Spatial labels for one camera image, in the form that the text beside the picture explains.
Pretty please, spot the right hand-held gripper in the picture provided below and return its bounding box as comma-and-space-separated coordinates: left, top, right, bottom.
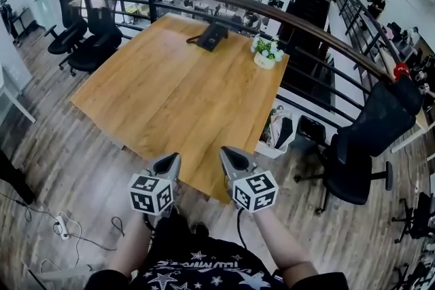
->
219, 145, 279, 214

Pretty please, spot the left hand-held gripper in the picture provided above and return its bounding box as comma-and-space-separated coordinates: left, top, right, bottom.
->
127, 152, 181, 217

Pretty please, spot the black telephone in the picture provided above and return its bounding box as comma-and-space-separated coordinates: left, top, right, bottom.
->
186, 22, 229, 52

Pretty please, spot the person's right forearm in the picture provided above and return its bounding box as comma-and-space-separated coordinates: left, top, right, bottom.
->
252, 208, 319, 280

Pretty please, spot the person's left forearm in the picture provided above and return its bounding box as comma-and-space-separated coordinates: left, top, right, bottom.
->
107, 211, 154, 280

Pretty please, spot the white bin with bags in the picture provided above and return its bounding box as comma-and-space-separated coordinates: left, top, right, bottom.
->
256, 105, 295, 160

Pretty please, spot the wooden table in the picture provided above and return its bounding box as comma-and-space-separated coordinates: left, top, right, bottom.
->
70, 12, 290, 205

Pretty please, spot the person's black shoe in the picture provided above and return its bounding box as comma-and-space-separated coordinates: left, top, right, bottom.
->
189, 221, 211, 238

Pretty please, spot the black waste bin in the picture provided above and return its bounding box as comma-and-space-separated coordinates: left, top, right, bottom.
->
294, 114, 328, 148

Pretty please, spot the white pot with flowers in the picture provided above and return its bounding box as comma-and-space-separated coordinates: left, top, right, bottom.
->
250, 34, 284, 71

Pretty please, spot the person's black star-print shirt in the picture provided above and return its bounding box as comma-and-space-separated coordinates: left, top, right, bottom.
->
84, 213, 351, 290

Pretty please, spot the white power strip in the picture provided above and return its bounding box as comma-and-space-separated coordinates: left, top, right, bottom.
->
55, 211, 71, 241

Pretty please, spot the black mesh office chair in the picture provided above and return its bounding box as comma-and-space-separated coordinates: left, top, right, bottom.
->
293, 75, 424, 215

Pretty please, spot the black railing with wooden handrail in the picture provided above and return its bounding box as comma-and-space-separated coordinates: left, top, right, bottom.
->
67, 0, 408, 147

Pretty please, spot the white desk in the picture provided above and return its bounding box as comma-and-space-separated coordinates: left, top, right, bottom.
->
0, 66, 37, 125

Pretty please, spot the red cap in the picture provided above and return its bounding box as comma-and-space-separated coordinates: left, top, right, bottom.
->
391, 61, 413, 81

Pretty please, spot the black chair base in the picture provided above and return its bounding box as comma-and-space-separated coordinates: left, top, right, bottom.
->
390, 191, 435, 244

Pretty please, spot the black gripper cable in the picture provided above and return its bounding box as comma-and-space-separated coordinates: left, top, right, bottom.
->
235, 207, 248, 249

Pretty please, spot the black looped cable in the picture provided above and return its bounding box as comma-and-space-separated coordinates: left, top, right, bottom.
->
111, 216, 126, 237

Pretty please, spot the black floor cable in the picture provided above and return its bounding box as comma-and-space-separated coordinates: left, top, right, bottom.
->
0, 192, 118, 252

